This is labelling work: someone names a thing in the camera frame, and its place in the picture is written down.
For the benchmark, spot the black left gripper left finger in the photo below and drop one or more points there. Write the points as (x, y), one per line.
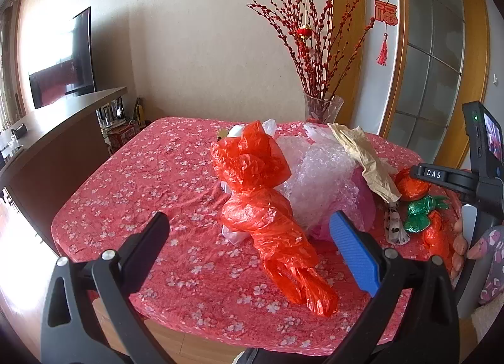
(70, 329)

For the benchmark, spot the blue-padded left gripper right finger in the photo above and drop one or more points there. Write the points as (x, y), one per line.
(411, 316)

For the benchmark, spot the small red plastic wrapper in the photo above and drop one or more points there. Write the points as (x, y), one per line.
(411, 189)

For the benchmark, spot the green foil wrapper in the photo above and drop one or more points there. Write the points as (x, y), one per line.
(418, 212)

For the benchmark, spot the white paw-print bag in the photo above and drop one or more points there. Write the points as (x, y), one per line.
(395, 234)

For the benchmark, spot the brown paper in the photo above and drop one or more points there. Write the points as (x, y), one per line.
(355, 143)

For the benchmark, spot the clear bubble wrap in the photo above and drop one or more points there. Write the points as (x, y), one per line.
(324, 180)

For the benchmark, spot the red plastic bag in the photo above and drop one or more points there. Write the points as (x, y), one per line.
(253, 165)

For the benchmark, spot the person's right hand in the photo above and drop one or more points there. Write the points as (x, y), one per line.
(463, 251)

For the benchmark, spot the glass panel door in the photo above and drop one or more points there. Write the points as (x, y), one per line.
(432, 76)

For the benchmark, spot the red floral tablecloth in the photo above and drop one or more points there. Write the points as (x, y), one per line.
(199, 284)

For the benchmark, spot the glass vase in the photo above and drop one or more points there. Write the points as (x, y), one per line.
(320, 110)

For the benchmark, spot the dark wooden TV cabinet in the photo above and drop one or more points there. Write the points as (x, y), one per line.
(62, 147)

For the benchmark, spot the red fu hanging ornament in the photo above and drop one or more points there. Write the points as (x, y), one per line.
(386, 13)

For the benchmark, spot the red box under cabinet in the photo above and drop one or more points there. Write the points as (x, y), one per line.
(119, 136)

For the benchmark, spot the red berry branches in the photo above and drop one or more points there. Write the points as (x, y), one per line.
(316, 40)

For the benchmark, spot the television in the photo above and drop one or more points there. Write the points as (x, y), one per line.
(69, 70)

